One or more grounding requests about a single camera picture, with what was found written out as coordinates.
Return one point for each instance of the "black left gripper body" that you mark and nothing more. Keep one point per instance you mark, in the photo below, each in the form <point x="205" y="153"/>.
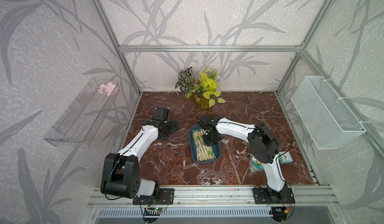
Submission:
<point x="169" y="128"/>

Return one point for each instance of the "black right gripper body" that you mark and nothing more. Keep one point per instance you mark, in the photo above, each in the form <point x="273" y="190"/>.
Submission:
<point x="209" y="140"/>

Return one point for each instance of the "teal plastic storage box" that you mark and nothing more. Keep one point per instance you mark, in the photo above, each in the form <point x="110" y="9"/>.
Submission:
<point x="201" y="153"/>

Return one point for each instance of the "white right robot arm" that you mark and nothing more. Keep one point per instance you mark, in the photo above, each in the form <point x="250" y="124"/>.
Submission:
<point x="264" y="146"/>

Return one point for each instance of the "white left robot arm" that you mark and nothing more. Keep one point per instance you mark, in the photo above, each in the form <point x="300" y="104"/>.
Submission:
<point x="121" y="176"/>

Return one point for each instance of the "artificial green potted plant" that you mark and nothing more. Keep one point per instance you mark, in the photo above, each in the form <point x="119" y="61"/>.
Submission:
<point x="204" y="91"/>

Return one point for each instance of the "round canister with green label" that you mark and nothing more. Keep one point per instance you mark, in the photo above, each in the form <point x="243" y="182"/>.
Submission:
<point x="255" y="166"/>

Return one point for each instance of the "pink artificial flower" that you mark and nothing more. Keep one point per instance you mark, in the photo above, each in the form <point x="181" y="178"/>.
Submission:
<point x="107" y="89"/>

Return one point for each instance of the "small teal alarm clock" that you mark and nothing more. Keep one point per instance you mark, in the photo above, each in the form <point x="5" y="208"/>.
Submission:
<point x="285" y="157"/>

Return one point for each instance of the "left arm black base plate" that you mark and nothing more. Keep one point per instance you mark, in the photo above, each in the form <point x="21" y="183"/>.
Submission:
<point x="162" y="196"/>

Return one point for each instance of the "clear acrylic wall shelf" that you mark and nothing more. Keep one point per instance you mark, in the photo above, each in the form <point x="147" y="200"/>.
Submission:
<point x="81" y="121"/>

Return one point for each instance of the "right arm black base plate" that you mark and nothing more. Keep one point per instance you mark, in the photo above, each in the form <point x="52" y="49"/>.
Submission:
<point x="267" y="196"/>

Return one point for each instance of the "white wire mesh basket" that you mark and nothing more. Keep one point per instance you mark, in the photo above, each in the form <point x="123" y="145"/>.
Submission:
<point x="329" y="121"/>

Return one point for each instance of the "aluminium front rail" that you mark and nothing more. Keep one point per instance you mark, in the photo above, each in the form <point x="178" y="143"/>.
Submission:
<point x="224" y="196"/>

